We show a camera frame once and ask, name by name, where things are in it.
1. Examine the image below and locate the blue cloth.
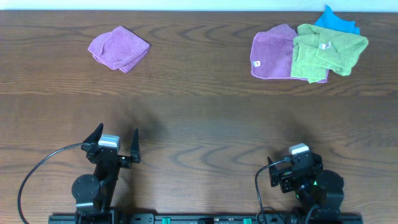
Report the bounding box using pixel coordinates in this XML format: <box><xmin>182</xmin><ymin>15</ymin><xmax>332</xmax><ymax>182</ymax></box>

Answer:
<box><xmin>314</xmin><ymin>5</ymin><xmax>360</xmax><ymax>35</ymax></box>

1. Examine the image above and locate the large purple cloth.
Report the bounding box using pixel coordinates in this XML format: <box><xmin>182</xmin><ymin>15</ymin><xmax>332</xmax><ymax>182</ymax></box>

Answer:
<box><xmin>249</xmin><ymin>24</ymin><xmax>329</xmax><ymax>84</ymax></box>

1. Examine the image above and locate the green cloth in pile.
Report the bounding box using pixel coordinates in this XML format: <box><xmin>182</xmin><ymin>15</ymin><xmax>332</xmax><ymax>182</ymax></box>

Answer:
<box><xmin>297</xmin><ymin>24</ymin><xmax>369</xmax><ymax>76</ymax></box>

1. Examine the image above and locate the folded purple cloth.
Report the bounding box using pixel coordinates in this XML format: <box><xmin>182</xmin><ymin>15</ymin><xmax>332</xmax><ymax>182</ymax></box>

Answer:
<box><xmin>88</xmin><ymin>26</ymin><xmax>150</xmax><ymax>73</ymax></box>

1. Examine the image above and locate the left black cable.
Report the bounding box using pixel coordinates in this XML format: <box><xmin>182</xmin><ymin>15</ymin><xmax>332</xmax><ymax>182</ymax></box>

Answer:
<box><xmin>17</xmin><ymin>142</ymin><xmax>84</xmax><ymax>224</ymax></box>

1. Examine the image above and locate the green cloth with label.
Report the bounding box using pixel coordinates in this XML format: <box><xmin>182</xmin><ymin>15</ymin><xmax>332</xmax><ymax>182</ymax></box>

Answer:
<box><xmin>290</xmin><ymin>34</ymin><xmax>332</xmax><ymax>83</ymax></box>

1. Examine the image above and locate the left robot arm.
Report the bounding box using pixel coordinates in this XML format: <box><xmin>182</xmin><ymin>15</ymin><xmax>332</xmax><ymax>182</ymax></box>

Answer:
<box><xmin>72</xmin><ymin>123</ymin><xmax>141</xmax><ymax>224</ymax></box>

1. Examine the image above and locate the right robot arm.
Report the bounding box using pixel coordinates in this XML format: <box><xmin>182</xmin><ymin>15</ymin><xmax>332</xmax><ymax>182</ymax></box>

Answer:
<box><xmin>267</xmin><ymin>151</ymin><xmax>344</xmax><ymax>223</ymax></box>

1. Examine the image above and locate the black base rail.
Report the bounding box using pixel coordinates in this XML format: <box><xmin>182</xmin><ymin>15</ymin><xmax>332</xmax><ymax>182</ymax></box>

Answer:
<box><xmin>47</xmin><ymin>213</ymin><xmax>363</xmax><ymax>224</ymax></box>

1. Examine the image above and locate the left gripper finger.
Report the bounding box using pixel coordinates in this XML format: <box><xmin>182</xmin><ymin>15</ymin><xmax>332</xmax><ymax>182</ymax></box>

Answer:
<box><xmin>130</xmin><ymin>128</ymin><xmax>141</xmax><ymax>163</ymax></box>
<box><xmin>83</xmin><ymin>123</ymin><xmax>103</xmax><ymax>144</ymax></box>

